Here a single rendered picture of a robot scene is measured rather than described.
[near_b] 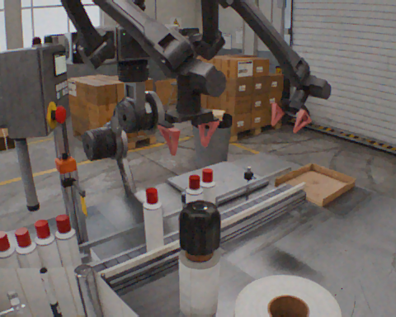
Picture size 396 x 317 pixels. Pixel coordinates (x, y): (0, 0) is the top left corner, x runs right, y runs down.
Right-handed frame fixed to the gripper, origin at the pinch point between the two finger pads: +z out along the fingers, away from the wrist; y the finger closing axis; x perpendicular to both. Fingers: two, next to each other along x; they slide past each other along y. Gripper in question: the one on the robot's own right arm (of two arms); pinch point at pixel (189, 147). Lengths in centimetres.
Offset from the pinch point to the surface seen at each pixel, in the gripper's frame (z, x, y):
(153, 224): 21.8, 4.9, -8.6
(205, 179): 15.0, 7.5, 11.7
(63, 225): 13.6, 5.7, -32.7
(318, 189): 38, 5, 76
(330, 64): 17, 198, 416
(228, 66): 21, 264, 265
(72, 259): 23.0, 4.7, -32.8
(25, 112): -13.5, 9.0, -36.0
